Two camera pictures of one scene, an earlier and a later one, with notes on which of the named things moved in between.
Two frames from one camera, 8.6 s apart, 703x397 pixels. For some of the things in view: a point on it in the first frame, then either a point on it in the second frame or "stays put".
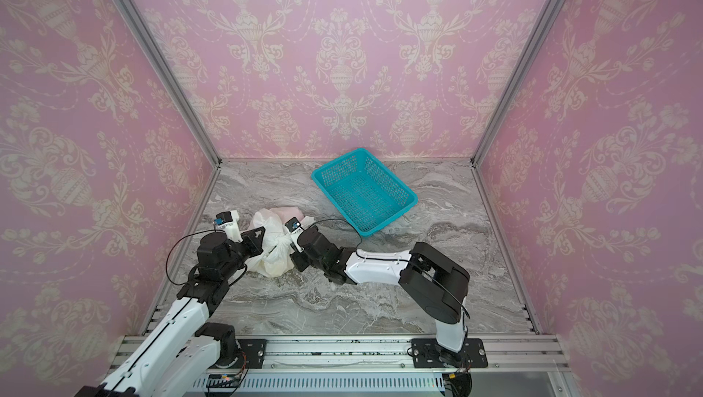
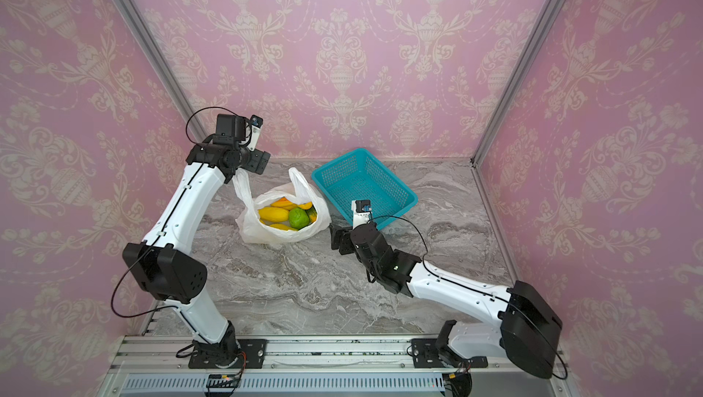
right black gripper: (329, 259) to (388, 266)
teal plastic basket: (365, 190) stays put
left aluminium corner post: (136, 22) stays put
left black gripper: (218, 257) to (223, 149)
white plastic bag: (275, 260) to (251, 228)
